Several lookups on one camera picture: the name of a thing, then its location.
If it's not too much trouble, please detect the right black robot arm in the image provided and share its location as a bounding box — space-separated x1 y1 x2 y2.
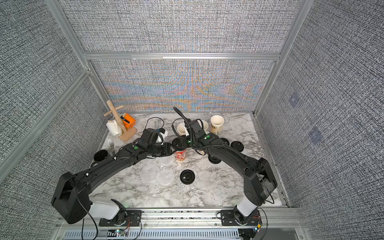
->
182 133 278 218

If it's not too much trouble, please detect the cream paper cup back middle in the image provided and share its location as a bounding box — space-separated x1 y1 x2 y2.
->
199 120 209 131

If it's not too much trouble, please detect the black mug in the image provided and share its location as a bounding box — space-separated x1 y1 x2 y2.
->
91 150 112 167

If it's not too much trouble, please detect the wooden mug tree stand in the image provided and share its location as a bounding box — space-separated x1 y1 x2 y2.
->
104 100 138 142

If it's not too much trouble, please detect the orange mug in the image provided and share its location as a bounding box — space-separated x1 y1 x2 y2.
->
121 113 136 130

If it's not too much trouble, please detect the silver fork green handle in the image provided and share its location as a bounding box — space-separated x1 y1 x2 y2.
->
108 139 115 155

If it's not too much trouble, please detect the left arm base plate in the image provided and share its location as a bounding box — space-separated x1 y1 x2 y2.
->
99 210 142 227

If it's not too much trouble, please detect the red paper milk tea cup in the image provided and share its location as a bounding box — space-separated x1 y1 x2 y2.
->
174 150 187 163

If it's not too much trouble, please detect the black cup lid far right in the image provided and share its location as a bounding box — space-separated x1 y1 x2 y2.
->
230 141 245 153

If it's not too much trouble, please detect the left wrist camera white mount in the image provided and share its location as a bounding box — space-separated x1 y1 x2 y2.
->
141 128 168 145

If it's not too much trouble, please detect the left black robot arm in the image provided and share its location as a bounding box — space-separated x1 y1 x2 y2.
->
51 141 176 224

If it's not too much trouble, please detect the white leak-proof paper disc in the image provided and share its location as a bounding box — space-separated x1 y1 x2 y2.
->
156 170 175 187
140 164 160 183
158 156 175 167

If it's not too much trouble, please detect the red white paper cup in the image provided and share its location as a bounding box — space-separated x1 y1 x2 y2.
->
177 123 187 137

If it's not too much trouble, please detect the black cup lid middle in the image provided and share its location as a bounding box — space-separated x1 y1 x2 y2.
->
208 155 221 165

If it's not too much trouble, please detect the black cup lid back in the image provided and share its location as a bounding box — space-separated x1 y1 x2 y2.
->
221 138 230 145

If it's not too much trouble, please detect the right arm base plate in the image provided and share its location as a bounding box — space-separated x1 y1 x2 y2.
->
219 209 263 228

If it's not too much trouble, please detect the cream paper cup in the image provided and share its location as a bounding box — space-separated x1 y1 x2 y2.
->
199 120 209 131
210 115 225 135

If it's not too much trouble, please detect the white mug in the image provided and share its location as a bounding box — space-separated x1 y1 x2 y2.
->
106 120 123 137

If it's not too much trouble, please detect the black cup lid front left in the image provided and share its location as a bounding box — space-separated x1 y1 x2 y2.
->
180 170 196 185

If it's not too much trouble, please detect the cream paper cup back right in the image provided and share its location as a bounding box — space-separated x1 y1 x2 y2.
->
210 115 225 135

